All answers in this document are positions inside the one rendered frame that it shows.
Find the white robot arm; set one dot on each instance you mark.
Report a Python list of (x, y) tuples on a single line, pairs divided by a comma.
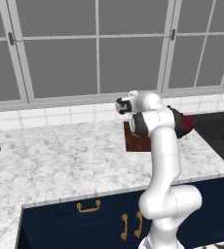
[(164, 152)]

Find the brown wooden cutting board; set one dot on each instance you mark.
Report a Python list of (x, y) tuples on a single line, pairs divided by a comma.
[(137, 142)]

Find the dark red sponge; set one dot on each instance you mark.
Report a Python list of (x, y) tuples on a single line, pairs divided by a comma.
[(187, 125)]

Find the grey framed window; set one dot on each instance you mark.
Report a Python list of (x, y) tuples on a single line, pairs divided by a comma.
[(97, 48)]

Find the navy drawer front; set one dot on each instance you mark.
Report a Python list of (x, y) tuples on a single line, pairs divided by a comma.
[(58, 206)]

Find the black sink basin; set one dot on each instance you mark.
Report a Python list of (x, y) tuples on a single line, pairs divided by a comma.
[(219, 134)]

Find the dark window latch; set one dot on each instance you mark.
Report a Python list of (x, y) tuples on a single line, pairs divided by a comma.
[(173, 34), (11, 38)]

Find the navy cupboard door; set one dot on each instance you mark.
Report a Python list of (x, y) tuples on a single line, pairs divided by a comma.
[(71, 231), (143, 231)]

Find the navy under-sink cupboard front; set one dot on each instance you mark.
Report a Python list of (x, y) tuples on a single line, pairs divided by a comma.
[(217, 207)]

